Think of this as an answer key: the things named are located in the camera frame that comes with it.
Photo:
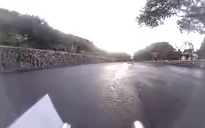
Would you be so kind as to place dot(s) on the grey asphalt road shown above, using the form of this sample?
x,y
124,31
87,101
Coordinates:
x,y
100,86

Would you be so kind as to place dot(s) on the person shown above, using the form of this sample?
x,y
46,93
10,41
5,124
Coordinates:
x,y
155,57

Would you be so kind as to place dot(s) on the distant clump of trees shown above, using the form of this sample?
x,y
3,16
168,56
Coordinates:
x,y
160,50

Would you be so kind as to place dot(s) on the robot's own part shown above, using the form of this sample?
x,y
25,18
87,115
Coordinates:
x,y
66,125
138,124

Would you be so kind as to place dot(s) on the wooded hillside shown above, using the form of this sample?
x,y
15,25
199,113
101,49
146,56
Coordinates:
x,y
30,31

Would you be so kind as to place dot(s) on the white building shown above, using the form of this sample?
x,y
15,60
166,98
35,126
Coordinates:
x,y
189,56

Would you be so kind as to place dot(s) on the large overhanging tree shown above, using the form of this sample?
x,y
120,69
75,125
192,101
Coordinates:
x,y
186,15

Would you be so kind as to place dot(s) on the stone wall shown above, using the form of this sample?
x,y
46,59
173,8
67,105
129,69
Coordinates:
x,y
30,58

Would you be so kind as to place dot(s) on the low roadside wall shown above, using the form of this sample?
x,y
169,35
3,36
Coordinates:
x,y
180,62

